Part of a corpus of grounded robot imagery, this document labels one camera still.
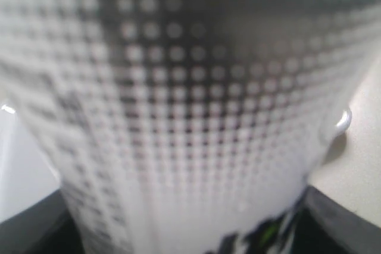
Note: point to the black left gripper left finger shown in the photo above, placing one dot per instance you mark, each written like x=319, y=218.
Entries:
x=45, y=227

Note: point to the clear plastic water bottle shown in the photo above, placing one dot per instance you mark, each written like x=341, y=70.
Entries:
x=185, y=126

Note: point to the white plastic tray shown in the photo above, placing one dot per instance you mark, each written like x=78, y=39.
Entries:
x=26, y=178

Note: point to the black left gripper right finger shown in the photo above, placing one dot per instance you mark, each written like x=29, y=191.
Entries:
x=327, y=227

